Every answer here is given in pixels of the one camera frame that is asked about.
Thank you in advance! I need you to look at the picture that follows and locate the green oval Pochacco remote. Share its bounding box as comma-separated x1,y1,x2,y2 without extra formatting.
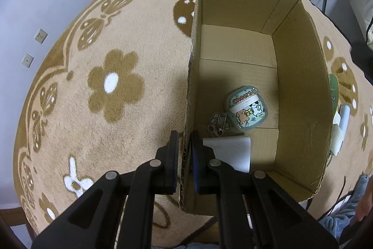
329,73,339,116

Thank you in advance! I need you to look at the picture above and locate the white square power adapter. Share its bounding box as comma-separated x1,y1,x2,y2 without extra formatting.
203,136,251,173

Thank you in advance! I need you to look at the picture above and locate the white power bank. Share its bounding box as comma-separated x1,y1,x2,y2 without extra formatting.
330,112,346,156

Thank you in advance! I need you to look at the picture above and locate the round cartoon earphone case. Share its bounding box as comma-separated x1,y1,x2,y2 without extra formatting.
224,86,268,132

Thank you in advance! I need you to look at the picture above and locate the cardboard box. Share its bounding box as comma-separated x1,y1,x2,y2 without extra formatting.
185,0,333,202

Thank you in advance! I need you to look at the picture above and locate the light blue cylinder device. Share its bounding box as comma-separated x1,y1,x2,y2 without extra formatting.
339,104,350,137

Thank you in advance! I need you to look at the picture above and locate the person's right hand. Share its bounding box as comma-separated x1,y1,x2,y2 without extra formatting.
355,177,373,221

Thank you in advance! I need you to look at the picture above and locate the dog charm keychain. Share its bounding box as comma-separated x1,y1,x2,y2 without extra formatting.
207,112,231,137

